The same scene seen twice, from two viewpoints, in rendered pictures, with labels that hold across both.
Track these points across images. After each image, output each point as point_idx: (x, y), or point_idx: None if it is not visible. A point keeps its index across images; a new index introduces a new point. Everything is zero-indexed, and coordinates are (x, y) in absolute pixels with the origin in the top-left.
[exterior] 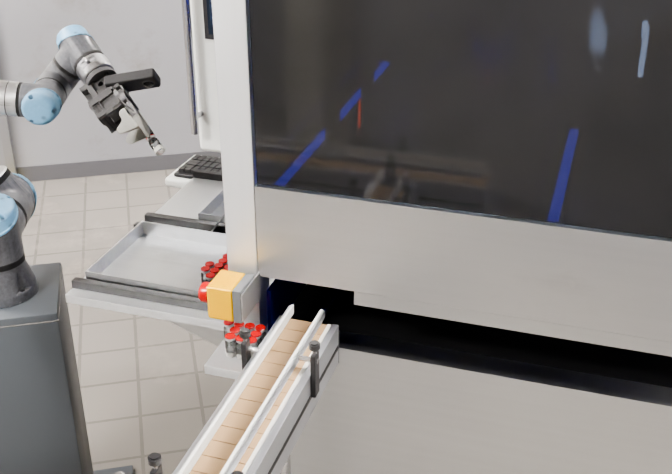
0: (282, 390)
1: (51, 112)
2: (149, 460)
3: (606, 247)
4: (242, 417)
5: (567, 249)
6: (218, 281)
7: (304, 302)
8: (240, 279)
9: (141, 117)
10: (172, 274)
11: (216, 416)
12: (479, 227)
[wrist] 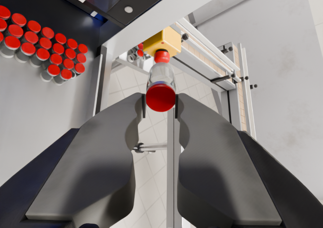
0: (181, 30)
1: None
2: (235, 76)
3: None
4: (195, 49)
5: None
6: (175, 43)
7: None
8: (169, 26)
9: (220, 115)
10: (34, 123)
11: (211, 56)
12: None
